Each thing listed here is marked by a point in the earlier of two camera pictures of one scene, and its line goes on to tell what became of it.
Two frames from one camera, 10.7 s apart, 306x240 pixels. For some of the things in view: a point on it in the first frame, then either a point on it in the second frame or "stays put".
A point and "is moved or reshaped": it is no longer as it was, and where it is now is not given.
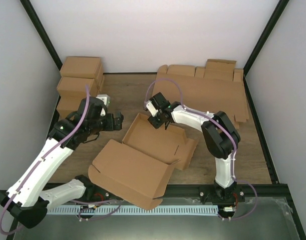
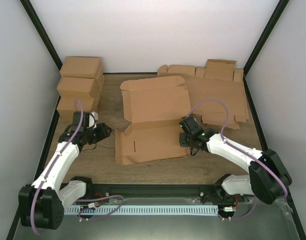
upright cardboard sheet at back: [220, 69] stays put
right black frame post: [279, 9] stays put
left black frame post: [39, 27] stays put
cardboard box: [137, 171] is moved or reshaped
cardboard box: [82, 67] stays put
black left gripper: [110, 126] to [103, 133]
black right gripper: [156, 124] to [183, 141]
